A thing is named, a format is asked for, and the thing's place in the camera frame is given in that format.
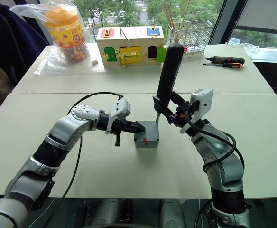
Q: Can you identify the white wire rack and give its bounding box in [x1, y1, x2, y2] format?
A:
[166, 19, 214, 60]

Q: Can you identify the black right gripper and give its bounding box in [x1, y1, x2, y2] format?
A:
[152, 91, 196, 128]

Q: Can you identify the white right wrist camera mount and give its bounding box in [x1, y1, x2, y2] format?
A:
[179, 88, 214, 134]

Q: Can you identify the wooden stick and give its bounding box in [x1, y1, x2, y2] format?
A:
[175, 0, 191, 40]
[162, 2, 178, 41]
[178, 9, 203, 40]

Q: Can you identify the candy jar with orange lid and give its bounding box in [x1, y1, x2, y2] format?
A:
[44, 6, 91, 63]

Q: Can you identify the black and red screwdriver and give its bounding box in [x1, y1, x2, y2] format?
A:
[205, 56, 245, 65]

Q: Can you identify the grey box lid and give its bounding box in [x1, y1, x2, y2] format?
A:
[134, 120, 159, 143]

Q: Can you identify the grey rounded shape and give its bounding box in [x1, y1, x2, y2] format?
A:
[97, 199, 132, 228]
[159, 199, 187, 228]

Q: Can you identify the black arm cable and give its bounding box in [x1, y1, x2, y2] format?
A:
[185, 111, 245, 174]
[43, 92, 125, 228]

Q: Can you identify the black electric screwdriver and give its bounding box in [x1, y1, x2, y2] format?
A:
[155, 42, 185, 124]

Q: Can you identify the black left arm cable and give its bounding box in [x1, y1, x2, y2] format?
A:
[43, 92, 125, 228]

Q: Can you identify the wooden lock box toy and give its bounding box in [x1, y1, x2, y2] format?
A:
[95, 25, 166, 68]

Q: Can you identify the orange and black screwdriver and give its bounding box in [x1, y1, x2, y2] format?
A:
[203, 62, 244, 70]

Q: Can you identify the grey box with red switch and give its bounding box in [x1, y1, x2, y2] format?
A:
[134, 138, 159, 149]

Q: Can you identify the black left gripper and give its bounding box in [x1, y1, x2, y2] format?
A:
[110, 118, 146, 147]

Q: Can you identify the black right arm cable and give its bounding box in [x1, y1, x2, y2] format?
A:
[185, 111, 245, 174]

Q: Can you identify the clear plastic bag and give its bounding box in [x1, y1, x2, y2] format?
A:
[9, 3, 106, 76]

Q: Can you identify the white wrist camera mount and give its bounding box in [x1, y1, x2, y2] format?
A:
[104, 97, 131, 135]
[179, 88, 214, 134]

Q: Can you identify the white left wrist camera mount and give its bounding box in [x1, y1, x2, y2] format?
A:
[104, 97, 131, 135]

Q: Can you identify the dark window frame post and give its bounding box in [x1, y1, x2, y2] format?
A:
[209, 0, 249, 45]

